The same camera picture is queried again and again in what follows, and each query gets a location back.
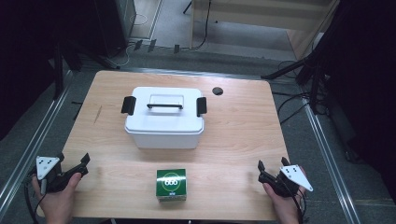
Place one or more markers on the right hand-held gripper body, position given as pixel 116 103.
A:
pixel 294 177

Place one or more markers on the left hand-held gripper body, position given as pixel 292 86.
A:
pixel 46 166

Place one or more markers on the white plastic storage box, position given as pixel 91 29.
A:
pixel 165 140

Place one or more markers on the green carton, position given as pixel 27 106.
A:
pixel 171 185

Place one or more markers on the person's right hand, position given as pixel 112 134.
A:
pixel 286 210

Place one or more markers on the person's left hand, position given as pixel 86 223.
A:
pixel 59 202

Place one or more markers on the black metal stand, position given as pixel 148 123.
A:
pixel 311 68
pixel 59 71

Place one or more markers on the black cabinet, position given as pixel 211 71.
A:
pixel 115 25

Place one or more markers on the light wooden furniture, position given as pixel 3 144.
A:
pixel 264 18

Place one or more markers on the metal floor rail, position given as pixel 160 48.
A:
pixel 330 168
pixel 28 155

